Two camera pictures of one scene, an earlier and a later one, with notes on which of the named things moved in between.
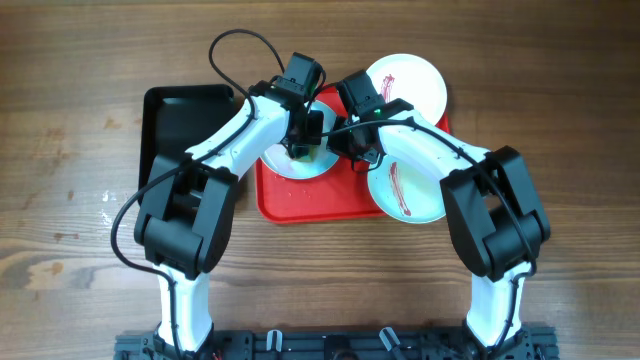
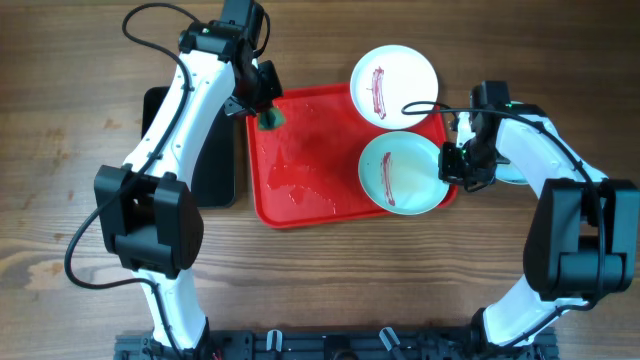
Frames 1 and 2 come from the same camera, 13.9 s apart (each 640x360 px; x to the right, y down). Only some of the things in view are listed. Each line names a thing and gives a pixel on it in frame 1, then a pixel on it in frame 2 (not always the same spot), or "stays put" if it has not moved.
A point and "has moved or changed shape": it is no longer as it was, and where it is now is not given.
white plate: (279, 161) to (529, 150)
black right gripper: (337, 144) to (454, 171)
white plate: (413, 79) has moved or changed shape
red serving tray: (339, 195) stays put
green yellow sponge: (309, 156) has moved or changed shape
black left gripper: (315, 135) to (236, 105)
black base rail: (534, 343) stays put
